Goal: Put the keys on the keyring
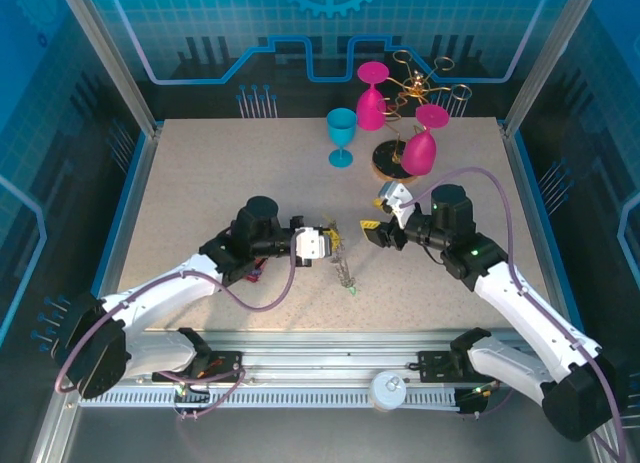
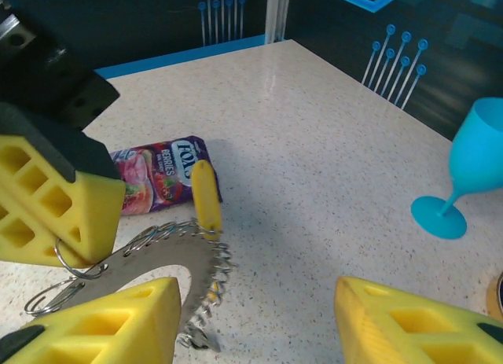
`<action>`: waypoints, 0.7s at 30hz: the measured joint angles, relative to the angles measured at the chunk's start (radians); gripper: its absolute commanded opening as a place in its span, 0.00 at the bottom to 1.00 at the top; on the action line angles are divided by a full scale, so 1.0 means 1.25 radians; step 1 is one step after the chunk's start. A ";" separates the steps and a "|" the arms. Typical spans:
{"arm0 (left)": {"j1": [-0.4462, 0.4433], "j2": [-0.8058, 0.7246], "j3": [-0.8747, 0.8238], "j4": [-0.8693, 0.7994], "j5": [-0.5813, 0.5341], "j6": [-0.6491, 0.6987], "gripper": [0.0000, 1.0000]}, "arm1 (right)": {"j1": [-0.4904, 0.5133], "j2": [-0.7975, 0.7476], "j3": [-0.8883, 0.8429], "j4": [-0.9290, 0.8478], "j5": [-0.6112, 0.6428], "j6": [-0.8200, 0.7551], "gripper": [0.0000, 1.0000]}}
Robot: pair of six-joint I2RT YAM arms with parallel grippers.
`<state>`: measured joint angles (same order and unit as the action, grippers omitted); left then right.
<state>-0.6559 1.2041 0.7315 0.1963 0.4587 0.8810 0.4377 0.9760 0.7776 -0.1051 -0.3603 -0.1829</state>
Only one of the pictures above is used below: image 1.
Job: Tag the aluminium frame post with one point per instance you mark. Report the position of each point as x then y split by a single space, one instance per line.
107 58
550 58

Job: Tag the red candy bag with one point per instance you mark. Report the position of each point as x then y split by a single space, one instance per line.
256 274

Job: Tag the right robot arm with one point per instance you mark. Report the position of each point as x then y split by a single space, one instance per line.
530 308

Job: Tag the aluminium side rail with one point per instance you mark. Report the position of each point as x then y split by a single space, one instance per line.
532 208
134 203

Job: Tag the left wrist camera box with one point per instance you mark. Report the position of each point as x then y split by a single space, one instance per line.
310 245

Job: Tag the white round cap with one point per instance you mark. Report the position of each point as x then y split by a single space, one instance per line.
386 390

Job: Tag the teal plastic goblet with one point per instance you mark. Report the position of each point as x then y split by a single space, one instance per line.
341 125

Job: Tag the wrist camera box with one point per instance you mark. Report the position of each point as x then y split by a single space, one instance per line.
400 203
310 245

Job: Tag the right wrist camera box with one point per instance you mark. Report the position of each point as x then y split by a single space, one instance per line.
400 203

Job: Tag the aluminium mounting rail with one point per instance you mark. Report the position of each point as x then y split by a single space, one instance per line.
325 355

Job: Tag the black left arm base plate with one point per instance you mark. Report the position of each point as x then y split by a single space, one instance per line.
227 365

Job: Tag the pink plastic goblet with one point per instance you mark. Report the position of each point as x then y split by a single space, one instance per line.
369 110
419 153

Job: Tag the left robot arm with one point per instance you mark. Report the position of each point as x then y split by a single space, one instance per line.
150 288

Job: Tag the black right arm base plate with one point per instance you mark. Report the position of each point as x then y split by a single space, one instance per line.
432 365

